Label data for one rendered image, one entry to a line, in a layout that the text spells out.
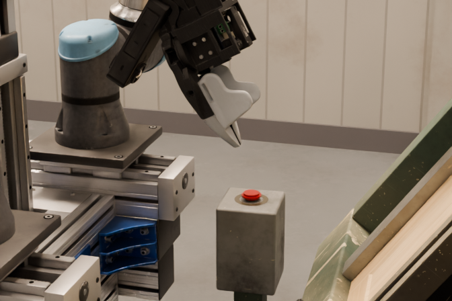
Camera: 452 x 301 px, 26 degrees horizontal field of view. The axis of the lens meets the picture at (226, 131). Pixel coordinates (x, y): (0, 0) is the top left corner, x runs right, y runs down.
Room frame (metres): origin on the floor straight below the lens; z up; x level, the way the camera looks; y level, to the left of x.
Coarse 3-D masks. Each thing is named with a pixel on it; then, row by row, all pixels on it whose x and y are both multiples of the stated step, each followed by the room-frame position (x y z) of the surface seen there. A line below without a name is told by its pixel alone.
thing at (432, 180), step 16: (448, 160) 1.50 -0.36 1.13; (432, 176) 1.51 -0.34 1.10; (448, 176) 1.50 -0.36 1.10; (416, 192) 1.52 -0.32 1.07; (432, 192) 1.51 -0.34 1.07; (400, 208) 1.53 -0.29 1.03; (416, 208) 1.51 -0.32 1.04; (384, 224) 1.54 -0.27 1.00; (400, 224) 1.52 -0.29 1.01; (368, 240) 1.56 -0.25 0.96; (384, 240) 1.52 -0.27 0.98; (352, 256) 1.57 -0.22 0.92; (368, 256) 1.53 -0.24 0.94; (352, 272) 1.53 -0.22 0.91
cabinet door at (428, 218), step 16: (448, 192) 1.44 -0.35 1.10; (432, 208) 1.45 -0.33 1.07; (448, 208) 1.38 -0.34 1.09; (416, 224) 1.45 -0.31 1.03; (432, 224) 1.38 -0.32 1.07; (400, 240) 1.46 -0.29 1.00; (416, 240) 1.40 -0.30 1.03; (384, 256) 1.47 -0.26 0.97; (400, 256) 1.40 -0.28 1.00; (368, 272) 1.48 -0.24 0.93; (384, 272) 1.41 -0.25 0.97; (352, 288) 1.49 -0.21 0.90; (368, 288) 1.42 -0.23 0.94
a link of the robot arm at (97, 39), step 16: (64, 32) 1.87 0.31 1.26; (80, 32) 1.86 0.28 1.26; (96, 32) 1.85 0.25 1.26; (112, 32) 1.86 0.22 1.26; (64, 48) 1.85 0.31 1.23; (80, 48) 1.83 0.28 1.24; (96, 48) 1.83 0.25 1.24; (112, 48) 1.86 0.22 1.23; (64, 64) 1.85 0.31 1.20; (80, 64) 1.83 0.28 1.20; (96, 64) 1.83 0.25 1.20; (64, 80) 1.85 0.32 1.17; (80, 80) 1.83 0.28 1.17; (96, 80) 1.83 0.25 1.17; (80, 96) 1.83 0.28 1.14; (96, 96) 1.83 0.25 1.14
